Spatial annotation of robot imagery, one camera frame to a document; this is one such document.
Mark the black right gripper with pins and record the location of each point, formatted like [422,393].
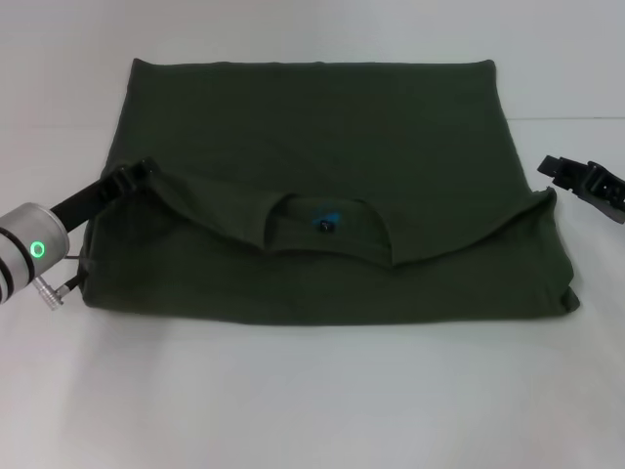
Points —
[605,198]

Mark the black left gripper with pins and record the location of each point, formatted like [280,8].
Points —
[85,198]

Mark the dark green FREE! t-shirt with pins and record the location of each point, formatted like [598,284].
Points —
[342,171]

